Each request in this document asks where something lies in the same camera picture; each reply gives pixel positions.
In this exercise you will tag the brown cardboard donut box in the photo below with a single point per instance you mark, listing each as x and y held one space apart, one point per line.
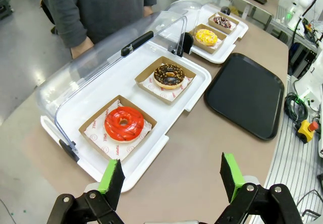
217 32
233 22
94 118
149 68

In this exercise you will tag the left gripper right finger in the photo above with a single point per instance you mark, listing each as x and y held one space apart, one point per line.
233 181

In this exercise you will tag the chocolate donut with nuts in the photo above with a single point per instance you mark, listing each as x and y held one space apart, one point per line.
161 80

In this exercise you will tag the aluminium profile base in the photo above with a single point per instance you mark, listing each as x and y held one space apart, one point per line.
290 171

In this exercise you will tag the person's right hand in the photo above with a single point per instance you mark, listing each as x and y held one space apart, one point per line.
80 47

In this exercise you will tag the clear display case lid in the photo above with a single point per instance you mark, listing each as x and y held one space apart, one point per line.
202 4
101 57

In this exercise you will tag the person's right forearm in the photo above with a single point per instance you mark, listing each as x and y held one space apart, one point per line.
70 32

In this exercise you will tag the black crate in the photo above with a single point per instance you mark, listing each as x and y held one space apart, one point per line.
3 2

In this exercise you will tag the white printed paper liner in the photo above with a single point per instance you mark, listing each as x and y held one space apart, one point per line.
218 45
121 149
169 95
232 26

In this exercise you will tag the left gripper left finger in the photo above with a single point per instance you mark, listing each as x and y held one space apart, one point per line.
111 183

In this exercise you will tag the black serving tray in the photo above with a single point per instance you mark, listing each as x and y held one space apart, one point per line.
244 95

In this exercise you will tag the yellow emergency stop button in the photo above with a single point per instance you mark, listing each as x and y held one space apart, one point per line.
305 130

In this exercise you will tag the yellow sprinkled donut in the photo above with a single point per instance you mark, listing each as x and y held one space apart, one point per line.
205 37

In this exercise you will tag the person's grey sweater torso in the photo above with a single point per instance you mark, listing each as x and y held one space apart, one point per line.
101 7

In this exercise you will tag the person's left hand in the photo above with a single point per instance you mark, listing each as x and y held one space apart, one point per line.
148 10

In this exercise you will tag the red glazed donut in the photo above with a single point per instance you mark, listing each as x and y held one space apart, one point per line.
113 130

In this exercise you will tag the dark donut with sprinkles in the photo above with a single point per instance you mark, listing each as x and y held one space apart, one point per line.
222 22

